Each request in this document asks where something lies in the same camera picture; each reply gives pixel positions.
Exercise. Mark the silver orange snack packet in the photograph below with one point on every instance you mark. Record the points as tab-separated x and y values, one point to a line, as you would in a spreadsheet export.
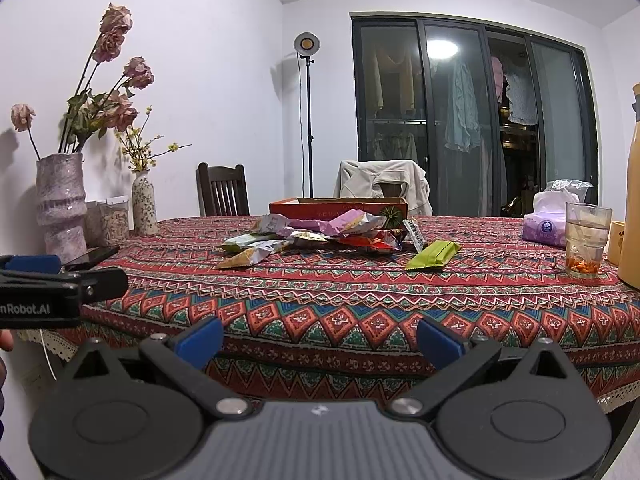
254	254

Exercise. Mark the glass jar with lid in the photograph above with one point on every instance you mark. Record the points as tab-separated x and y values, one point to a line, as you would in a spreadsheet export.
114	216

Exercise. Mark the chair with beige jacket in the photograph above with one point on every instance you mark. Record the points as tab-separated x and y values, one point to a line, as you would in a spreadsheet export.
391	189

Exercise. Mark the red snack packet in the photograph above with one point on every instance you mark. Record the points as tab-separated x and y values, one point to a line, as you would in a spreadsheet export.
381	241

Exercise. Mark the beige jacket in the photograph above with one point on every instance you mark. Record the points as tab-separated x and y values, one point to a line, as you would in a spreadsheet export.
367	180

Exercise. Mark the person's left hand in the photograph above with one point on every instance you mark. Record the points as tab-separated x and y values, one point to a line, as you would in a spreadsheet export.
6	341

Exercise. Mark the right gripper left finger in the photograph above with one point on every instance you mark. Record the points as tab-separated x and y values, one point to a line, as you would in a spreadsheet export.
179	361

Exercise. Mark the pink snack packet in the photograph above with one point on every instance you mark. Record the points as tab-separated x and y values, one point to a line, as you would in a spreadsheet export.
353	222

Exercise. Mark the patterned red tablecloth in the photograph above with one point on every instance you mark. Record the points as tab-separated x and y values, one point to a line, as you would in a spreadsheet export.
335	323

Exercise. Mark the yellow flower twigs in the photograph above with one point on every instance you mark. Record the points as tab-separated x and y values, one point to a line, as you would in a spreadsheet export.
138	152

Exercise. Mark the large purple ceramic vase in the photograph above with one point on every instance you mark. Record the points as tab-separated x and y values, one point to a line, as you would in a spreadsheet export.
61	205

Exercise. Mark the orange cardboard box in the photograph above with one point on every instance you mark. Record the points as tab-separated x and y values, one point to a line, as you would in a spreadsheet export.
330	208

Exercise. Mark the clear plastic bag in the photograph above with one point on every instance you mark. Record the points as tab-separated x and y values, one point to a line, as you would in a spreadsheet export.
578	188

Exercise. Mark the black framed glass door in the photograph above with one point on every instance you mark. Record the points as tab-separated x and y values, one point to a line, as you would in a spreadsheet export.
491	114

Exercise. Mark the small floral vase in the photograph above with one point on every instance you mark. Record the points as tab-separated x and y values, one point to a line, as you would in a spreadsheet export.
143	205

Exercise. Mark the yellow thermos bottle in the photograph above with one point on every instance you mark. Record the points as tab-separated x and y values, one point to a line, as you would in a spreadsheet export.
629	267

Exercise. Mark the green snack package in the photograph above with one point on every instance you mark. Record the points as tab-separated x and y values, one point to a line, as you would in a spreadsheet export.
434	256

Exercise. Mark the floor lamp on stand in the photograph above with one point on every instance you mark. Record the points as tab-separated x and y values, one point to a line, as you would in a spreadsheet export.
306	46

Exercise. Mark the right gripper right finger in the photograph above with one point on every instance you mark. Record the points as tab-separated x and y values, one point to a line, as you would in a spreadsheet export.
460	363

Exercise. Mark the glass of tea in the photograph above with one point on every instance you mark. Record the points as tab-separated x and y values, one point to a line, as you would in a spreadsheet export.
586	234

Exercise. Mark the purple tissue pack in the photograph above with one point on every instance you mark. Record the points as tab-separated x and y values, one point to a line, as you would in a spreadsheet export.
547	223

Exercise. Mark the dried pink roses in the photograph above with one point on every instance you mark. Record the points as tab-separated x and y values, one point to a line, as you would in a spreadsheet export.
89	113

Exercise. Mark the dark wooden chair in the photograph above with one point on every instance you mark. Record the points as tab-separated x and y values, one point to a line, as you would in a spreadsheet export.
223	190

